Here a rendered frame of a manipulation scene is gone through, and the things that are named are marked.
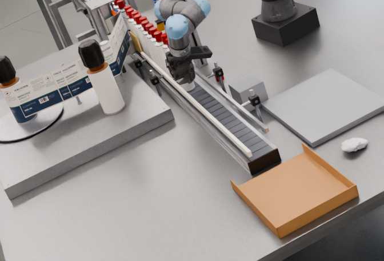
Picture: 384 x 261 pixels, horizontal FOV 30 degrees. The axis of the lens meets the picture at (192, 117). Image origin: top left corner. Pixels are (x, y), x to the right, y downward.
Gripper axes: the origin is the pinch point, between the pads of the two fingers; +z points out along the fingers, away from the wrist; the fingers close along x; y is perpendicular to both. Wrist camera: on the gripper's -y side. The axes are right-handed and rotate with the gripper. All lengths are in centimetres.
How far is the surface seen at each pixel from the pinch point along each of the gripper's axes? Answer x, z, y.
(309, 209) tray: 81, -40, 3
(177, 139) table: 20.7, 0.1, 16.2
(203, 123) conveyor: 22.5, -5.3, 6.0
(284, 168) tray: 60, -23, -3
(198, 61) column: -19.1, 19.5, -12.5
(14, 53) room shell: -288, 273, 48
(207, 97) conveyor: 10.4, 0.3, -1.7
